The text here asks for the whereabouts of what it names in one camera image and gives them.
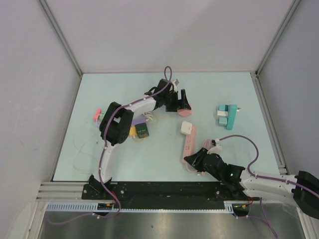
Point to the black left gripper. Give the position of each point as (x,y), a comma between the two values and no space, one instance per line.
(183,104)

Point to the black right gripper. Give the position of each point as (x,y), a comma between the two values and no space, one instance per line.
(196,160)

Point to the pink power strip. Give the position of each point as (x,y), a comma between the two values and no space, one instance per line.
(189,144)

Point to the white charger plug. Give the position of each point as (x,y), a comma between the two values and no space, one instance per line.
(186,128)

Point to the teal power strip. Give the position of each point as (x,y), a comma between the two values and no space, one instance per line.
(232,110)

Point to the pink cube socket adapter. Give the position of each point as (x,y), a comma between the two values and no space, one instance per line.
(184,112)

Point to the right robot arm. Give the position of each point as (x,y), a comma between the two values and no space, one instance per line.
(301,190)

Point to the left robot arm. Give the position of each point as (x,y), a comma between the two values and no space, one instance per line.
(116,124)

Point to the white plug on teal strip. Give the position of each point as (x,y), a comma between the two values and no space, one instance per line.
(223,114)

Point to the purple socket block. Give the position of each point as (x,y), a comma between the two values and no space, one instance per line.
(137,121)

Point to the teal plug upper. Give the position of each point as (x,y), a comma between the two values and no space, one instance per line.
(223,108)

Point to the teal plug lower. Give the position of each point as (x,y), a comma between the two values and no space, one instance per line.
(222,121)

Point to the yellow plug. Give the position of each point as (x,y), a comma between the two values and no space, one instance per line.
(133,132)

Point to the red pink plug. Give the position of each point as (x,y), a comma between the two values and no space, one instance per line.
(97,115)

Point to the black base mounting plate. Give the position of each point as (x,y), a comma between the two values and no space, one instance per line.
(127,190)

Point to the dark green charger block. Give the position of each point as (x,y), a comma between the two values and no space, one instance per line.
(142,130)

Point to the green small adapter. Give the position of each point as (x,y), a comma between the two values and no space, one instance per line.
(101,116)

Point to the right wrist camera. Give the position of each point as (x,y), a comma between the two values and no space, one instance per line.
(216,147)

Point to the blue cable duct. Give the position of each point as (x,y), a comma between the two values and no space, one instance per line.
(95,207)

